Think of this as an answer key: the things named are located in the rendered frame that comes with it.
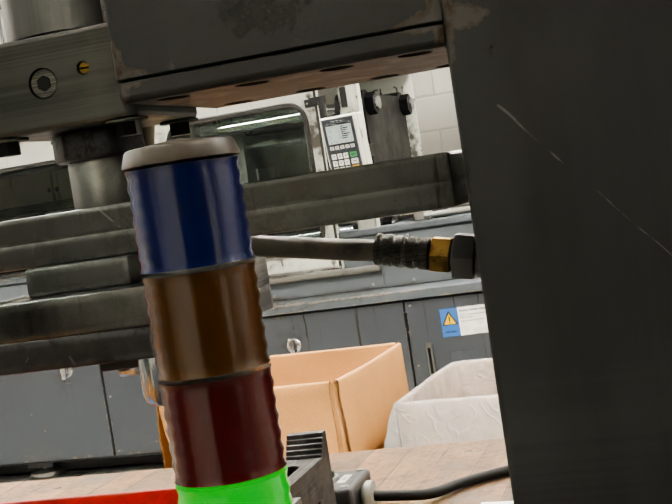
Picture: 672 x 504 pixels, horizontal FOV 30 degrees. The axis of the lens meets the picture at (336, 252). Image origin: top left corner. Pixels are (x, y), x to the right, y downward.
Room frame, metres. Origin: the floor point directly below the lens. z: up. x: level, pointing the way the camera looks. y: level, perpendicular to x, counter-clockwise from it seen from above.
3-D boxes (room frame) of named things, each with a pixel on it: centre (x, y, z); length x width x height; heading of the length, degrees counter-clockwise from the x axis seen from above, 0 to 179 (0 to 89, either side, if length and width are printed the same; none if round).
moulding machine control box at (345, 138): (5.28, -0.13, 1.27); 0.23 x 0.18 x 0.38; 160
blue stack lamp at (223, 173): (0.41, 0.05, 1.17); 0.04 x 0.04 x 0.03
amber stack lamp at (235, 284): (0.41, 0.05, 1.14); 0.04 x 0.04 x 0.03
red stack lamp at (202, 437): (0.41, 0.05, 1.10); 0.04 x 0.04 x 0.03
